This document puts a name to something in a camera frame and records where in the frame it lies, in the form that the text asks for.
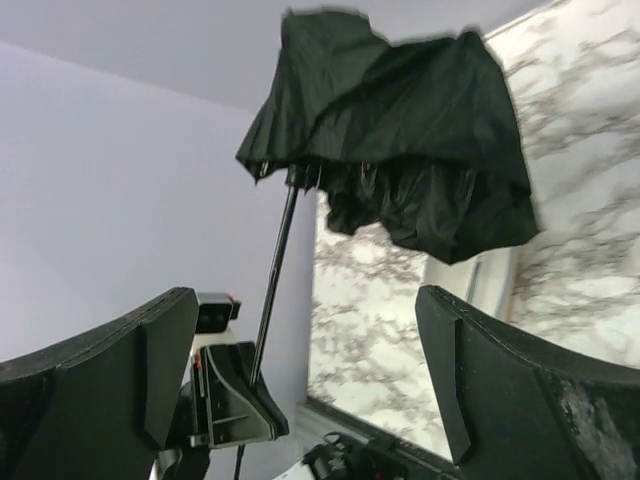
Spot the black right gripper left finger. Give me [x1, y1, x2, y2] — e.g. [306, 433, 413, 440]
[1, 287, 198, 480]

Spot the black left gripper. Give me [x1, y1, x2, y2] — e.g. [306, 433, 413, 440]
[180, 341, 290, 448]

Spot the beige zippered umbrella case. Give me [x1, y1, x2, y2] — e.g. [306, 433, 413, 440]
[423, 247, 520, 321]

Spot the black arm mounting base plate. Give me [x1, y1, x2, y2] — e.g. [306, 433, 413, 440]
[294, 398, 461, 480]

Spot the black umbrella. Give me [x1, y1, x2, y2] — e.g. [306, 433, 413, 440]
[234, 7, 541, 389]

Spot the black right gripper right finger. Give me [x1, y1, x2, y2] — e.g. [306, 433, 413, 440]
[415, 286, 639, 480]

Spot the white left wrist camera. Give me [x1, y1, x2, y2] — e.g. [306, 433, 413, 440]
[191, 292, 242, 366]

